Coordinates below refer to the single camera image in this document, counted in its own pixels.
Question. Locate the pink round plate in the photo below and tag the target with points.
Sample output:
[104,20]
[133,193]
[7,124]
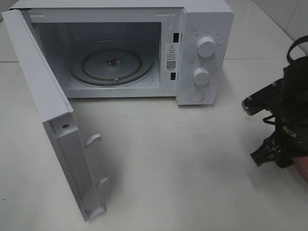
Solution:
[299,168]

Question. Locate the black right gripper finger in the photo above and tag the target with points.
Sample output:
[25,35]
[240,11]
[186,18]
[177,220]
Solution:
[269,151]

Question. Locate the white microwave oven body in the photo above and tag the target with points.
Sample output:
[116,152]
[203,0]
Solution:
[64,24]

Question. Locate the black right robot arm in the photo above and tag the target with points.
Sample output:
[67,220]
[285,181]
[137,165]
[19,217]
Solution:
[287,100]

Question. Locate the white microwave door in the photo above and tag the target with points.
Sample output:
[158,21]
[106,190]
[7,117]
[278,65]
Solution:
[56,114]

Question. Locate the white warning label sticker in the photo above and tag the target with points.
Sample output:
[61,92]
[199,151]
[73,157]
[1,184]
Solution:
[171,54]

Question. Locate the white dial knob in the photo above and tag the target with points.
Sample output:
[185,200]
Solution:
[206,46]
[201,77]

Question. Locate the round white door button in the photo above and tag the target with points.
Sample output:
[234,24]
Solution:
[197,96]

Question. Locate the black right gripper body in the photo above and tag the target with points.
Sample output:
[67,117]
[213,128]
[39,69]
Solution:
[293,140]

